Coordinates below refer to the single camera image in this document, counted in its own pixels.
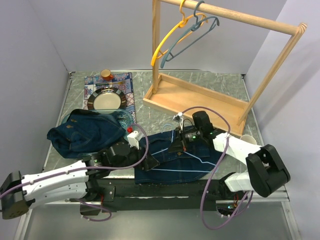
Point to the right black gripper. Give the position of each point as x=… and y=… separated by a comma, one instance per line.
x=179, y=143

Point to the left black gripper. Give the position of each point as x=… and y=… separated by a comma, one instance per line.
x=148, y=162

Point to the light blue wire hanger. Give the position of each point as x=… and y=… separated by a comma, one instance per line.
x=199, y=159

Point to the blue denim skirt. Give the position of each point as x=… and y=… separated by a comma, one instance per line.
x=143, y=177

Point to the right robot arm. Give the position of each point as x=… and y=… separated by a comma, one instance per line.
x=266, y=171

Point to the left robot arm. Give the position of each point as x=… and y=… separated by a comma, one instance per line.
x=20, y=193

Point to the yellow plastic hanger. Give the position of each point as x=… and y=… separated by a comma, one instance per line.
x=172, y=32

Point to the wooden clothes rack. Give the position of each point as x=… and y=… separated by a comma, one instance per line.
x=171, y=95

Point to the crumpled denim garment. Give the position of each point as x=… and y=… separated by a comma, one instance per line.
x=84, y=132

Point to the black rimmed plate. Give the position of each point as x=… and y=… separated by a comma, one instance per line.
x=107, y=98

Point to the light blue mug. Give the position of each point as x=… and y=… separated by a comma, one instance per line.
x=248, y=139

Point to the gold fork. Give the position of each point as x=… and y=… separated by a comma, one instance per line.
x=112, y=83

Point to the patterned blue placemat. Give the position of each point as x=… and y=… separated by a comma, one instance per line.
x=127, y=88

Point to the orange cup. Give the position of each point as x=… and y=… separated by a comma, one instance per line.
x=106, y=75

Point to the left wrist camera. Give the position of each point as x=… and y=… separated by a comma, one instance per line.
x=134, y=137

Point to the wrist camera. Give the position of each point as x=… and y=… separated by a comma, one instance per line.
x=178, y=117
x=134, y=137

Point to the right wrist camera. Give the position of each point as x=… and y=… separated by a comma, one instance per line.
x=178, y=117

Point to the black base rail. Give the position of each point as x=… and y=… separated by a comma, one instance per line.
x=125, y=195

